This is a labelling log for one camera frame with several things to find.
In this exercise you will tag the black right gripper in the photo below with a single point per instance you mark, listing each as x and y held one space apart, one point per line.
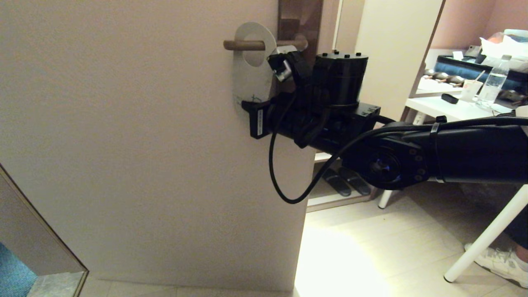
280 119

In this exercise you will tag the light grey door hanger sign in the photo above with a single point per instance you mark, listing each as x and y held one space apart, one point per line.
247 88

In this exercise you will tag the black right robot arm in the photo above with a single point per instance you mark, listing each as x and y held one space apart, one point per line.
474 152

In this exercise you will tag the beige wooden door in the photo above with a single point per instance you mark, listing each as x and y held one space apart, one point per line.
144 165

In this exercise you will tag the dark blue slipper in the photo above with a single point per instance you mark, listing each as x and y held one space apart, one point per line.
357 184
336 184

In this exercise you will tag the brown metal lock plate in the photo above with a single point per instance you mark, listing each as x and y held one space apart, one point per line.
299 16

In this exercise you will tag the cream bench shelf unit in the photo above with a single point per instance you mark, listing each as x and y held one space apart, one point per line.
392 49

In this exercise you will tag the white paper sheet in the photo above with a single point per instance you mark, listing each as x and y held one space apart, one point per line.
433 87

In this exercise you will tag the brown glossy object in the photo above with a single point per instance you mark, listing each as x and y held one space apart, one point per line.
443 77

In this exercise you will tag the small black remote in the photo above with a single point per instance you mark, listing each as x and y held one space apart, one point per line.
449 98

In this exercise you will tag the white table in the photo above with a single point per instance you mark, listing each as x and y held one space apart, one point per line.
462 110

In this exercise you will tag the navy blue suitcase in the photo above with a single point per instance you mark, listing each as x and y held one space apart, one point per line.
458 68

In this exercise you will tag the white paper cup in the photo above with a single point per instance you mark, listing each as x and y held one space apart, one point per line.
470 91

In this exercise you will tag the wooden stir stick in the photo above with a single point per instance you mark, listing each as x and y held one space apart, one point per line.
478 76

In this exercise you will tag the clear plastic water bottle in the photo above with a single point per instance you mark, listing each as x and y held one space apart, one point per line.
493 86

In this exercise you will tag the white plastic bag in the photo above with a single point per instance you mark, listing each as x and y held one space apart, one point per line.
503 47

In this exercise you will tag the white sneaker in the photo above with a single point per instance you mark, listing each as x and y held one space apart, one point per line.
499 264

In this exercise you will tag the dark trouser leg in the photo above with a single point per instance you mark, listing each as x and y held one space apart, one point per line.
520 235

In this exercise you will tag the framed floor mirror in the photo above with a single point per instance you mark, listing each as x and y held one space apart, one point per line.
24 247

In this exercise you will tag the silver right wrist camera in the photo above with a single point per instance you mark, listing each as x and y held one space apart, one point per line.
284 73

